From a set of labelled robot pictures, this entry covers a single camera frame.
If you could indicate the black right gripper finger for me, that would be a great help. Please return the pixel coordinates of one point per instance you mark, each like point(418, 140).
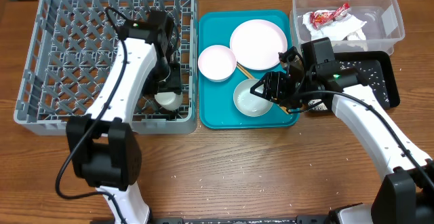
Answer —
point(270, 96)
point(267, 85)

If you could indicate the upper wooden chopstick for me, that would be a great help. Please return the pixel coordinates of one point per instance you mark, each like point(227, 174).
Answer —
point(284, 110)

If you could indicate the black rectangular tray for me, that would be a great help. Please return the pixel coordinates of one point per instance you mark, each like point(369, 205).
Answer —
point(372, 69)

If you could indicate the red snack wrapper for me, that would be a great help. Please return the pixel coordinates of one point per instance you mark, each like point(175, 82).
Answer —
point(319, 19)

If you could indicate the grey plastic dish rack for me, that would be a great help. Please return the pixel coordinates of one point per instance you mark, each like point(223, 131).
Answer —
point(71, 51)

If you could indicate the wooden chopstick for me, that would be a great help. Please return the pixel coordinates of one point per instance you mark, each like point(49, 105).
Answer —
point(284, 110)
point(241, 70)

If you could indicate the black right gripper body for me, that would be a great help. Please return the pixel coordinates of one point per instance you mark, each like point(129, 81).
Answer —
point(275, 87)

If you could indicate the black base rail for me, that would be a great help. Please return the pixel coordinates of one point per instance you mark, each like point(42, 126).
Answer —
point(237, 220)

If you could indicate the white plastic cup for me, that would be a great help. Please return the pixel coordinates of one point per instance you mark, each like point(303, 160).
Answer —
point(169, 100)

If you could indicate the teal serving tray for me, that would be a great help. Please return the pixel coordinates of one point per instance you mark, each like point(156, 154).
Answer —
point(217, 109)

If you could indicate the crumpled white paper napkin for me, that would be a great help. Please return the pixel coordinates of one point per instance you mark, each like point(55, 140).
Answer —
point(349, 28)

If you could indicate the lower wooden chopstick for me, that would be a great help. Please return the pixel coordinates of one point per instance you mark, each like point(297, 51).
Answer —
point(241, 70)

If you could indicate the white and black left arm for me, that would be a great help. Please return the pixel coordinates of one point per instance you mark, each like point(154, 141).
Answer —
point(103, 147)

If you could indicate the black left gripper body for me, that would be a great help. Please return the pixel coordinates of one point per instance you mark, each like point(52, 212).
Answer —
point(173, 82)

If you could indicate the clear plastic waste bin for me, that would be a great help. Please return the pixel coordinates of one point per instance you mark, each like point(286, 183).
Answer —
point(383, 26)

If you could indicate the large white round plate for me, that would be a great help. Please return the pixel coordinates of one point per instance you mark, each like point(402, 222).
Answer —
point(257, 43)

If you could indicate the white shallow bowl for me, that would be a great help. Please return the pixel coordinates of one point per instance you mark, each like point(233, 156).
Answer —
point(217, 63)

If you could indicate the white rice pile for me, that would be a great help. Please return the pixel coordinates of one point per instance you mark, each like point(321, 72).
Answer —
point(317, 105)

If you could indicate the grey small bowl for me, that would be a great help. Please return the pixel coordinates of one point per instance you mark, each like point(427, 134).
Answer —
point(248, 103)

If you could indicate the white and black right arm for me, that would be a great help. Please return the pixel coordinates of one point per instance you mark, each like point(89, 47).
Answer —
point(406, 192)

